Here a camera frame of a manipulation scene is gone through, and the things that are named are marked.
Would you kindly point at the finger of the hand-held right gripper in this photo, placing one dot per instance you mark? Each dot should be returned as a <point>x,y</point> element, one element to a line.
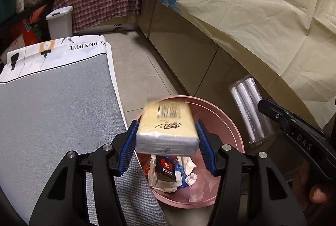
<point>270,110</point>

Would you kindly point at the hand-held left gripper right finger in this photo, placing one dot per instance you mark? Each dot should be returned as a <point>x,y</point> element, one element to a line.
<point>207,152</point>

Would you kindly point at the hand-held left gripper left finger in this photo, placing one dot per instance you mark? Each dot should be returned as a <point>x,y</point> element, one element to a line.
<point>128,152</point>

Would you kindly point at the blue plastic bag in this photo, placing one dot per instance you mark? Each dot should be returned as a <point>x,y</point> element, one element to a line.
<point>181,167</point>

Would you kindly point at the pink plastic basin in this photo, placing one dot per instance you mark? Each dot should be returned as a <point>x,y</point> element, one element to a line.
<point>223,115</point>

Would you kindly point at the cream tissue pack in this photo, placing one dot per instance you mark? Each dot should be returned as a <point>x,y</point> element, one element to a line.
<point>168,123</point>

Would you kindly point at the person's right hand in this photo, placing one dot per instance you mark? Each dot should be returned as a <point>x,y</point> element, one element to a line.
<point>319,193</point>

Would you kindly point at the pack of white rolls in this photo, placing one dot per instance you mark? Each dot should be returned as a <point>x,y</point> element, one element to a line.
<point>249,110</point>

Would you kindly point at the cream paper bag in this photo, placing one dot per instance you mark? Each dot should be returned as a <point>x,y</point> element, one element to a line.
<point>151,172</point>

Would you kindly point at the crumpled white paper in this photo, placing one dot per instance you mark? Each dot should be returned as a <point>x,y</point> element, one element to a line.
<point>191,178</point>

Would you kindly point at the black and red packet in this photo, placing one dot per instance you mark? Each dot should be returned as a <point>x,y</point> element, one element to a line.
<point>165,168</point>

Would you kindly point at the cream and blue printed cloth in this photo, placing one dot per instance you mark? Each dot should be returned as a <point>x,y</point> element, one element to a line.
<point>249,5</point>

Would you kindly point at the white printed cloth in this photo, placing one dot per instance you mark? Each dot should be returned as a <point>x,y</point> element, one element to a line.
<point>65,54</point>

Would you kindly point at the white lidded bin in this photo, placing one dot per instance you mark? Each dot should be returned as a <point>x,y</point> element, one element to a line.
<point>59,24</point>

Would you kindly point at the orange printed bag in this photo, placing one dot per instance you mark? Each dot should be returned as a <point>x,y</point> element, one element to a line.
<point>25,37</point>

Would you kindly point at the black shelf rack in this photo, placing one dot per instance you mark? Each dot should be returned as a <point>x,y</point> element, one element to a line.
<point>34,12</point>

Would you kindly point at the white jar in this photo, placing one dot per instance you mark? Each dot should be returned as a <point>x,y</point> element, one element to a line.
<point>20,3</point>

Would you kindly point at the green storage basket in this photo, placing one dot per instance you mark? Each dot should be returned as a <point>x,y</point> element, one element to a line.
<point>8,4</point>

